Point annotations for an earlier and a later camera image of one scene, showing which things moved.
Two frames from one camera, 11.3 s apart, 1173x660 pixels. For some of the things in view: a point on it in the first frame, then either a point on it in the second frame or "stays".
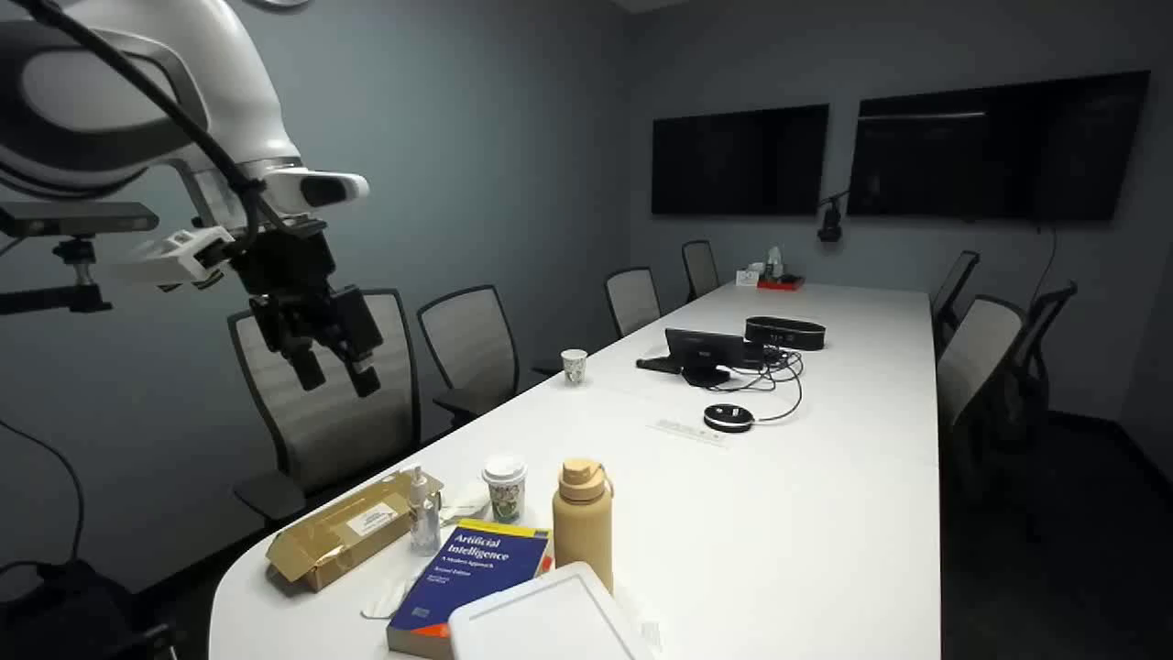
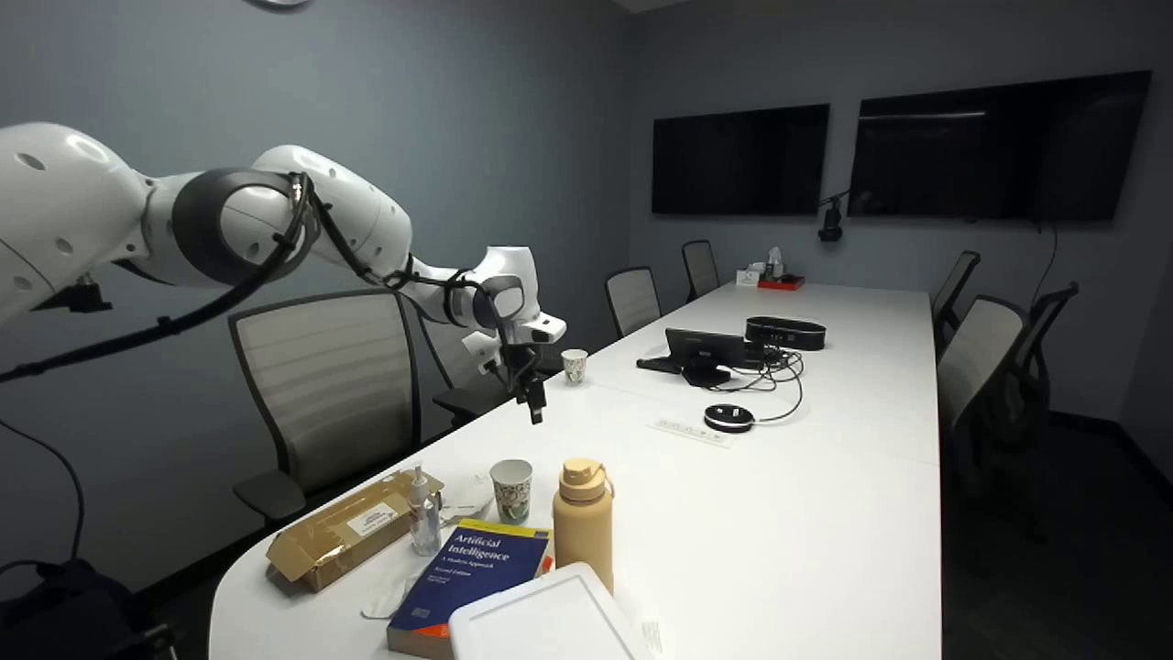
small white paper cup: (571, 364) stays
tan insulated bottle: (584, 521) stays
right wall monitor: (1054, 149) stays
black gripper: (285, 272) -> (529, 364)
